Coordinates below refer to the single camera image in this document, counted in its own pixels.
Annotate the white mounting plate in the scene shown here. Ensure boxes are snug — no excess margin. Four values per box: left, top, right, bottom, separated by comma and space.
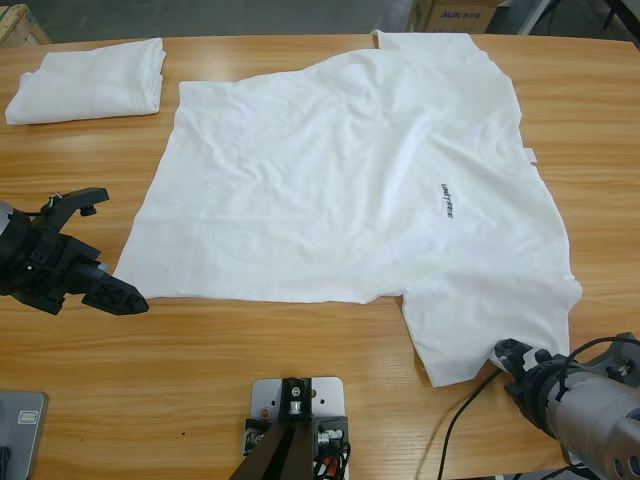
249, 377, 347, 441

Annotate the white t-shirt with black logo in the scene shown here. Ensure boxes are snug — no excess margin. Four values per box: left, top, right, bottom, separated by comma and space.
113, 28, 584, 390

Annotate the folded plain white t-shirt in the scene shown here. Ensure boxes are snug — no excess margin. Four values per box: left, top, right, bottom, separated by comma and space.
4, 37, 167, 126

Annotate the white metal frame bar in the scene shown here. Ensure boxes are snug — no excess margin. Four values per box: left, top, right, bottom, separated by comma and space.
517, 0, 556, 36

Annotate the black tripod leg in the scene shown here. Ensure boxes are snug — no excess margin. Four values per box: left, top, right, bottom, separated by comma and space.
602, 0, 640, 50

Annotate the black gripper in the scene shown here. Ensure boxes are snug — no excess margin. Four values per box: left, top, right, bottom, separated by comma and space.
491, 338, 574, 437
0, 209, 151, 318

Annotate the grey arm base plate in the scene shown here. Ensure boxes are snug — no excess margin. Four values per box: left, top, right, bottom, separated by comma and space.
0, 390, 50, 480

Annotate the long black cable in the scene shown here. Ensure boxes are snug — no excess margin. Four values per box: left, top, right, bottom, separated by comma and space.
439, 369, 506, 480

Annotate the wooden crate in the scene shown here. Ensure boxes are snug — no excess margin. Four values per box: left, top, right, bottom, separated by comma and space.
0, 3, 52, 49

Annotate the cardboard box with blue print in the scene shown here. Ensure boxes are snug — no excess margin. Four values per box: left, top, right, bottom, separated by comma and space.
405, 0, 502, 35

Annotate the black and orange cable bundle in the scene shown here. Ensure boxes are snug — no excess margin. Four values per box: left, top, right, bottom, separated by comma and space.
312, 439, 354, 480

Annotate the thin black wrist camera cable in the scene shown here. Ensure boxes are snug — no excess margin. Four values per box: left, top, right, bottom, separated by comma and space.
562, 332, 640, 371

